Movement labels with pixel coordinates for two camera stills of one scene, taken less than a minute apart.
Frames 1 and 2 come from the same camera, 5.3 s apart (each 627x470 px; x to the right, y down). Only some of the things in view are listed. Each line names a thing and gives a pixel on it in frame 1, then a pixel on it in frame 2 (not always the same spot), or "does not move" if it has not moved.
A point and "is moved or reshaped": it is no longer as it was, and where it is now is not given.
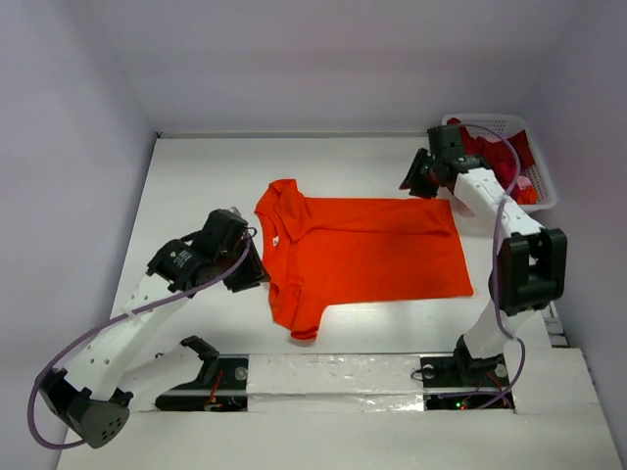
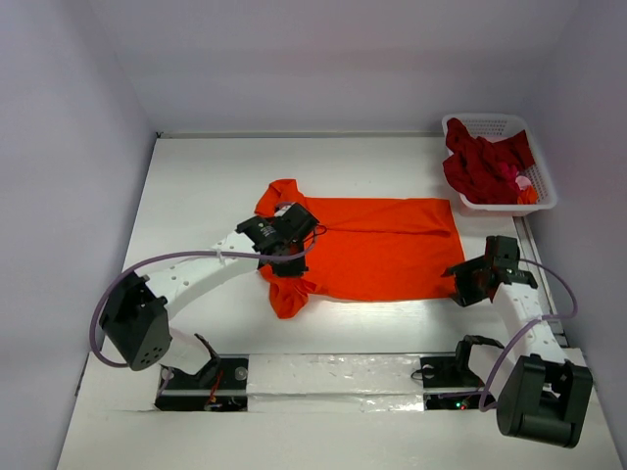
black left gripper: (252, 276) -> (293, 270)
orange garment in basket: (527, 196) does not move
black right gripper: (418, 173) -> (470, 282)
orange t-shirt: (327, 252) is moved or reshaped
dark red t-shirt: (507, 158) does not move
